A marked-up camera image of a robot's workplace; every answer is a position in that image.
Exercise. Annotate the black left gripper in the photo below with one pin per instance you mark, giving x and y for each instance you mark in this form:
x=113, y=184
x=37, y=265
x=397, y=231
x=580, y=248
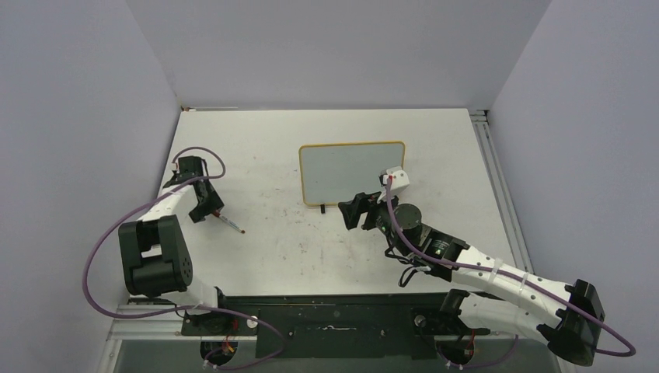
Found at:
x=199, y=214

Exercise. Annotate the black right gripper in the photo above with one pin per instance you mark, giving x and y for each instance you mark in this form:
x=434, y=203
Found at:
x=353, y=210

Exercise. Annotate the white marker pen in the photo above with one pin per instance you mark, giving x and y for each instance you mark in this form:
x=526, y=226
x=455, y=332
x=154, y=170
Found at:
x=229, y=222

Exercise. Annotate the yellow framed whiteboard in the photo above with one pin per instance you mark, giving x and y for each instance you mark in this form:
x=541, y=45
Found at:
x=335, y=172

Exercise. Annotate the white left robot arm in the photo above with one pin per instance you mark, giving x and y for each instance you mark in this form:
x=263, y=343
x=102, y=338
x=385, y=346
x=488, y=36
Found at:
x=155, y=258

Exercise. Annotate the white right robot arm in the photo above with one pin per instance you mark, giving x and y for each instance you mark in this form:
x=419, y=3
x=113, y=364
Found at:
x=567, y=318

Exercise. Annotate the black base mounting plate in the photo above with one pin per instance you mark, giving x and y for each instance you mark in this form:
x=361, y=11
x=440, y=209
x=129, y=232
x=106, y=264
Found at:
x=357, y=326

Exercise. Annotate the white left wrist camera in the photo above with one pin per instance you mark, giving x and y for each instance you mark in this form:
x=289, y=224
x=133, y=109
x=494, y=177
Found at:
x=174, y=167

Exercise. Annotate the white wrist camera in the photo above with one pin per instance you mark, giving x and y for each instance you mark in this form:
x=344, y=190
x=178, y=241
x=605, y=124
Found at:
x=394, y=181
x=174, y=167

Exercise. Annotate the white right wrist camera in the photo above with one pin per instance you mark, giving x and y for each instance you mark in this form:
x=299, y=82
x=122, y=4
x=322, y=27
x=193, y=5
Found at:
x=394, y=181

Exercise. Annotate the aluminium front frame rail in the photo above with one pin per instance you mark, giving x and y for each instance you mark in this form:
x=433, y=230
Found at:
x=169, y=326

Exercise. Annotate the aluminium right side rail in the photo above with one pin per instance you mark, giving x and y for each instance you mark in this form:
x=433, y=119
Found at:
x=508, y=213

